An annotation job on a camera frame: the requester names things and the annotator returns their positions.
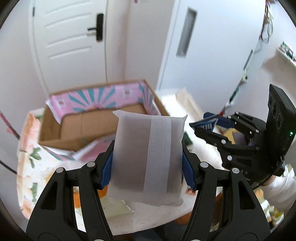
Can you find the translucent white snack packet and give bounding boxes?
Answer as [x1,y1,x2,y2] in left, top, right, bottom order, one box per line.
[107,110,186,206]

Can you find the floral cream tablecloth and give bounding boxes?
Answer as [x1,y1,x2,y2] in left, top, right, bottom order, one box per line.
[26,85,295,240]

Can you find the cardboard box with pink lining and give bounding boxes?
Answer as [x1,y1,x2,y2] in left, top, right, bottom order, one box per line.
[38,79,168,151]

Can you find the white panel door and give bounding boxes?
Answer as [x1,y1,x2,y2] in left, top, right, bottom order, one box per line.
[28,0,130,95]

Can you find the white wardrobe with recessed handle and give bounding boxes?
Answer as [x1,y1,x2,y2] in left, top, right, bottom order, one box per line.
[159,1,265,113]

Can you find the black door handle lock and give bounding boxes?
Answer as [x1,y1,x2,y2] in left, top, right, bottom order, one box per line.
[87,13,104,42]

